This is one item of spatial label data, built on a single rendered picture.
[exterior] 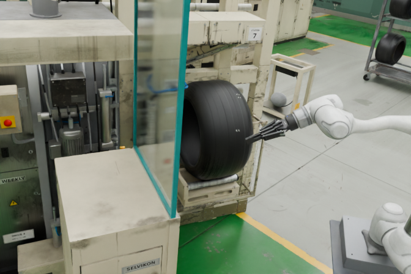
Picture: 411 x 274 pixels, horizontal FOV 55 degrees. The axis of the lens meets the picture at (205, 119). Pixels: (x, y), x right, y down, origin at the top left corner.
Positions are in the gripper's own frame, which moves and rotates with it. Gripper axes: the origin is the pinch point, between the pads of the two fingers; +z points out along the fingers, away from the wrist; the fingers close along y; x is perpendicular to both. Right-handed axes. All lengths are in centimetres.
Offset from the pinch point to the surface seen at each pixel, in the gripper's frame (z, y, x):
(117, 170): 59, -7, 17
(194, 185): 43, 31, -34
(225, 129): 12.3, 26.2, -5.2
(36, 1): 67, 45, 89
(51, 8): 63, 46, 83
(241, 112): 1.1, 34.5, -4.0
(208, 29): -1, 71, 34
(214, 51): 2, 86, 15
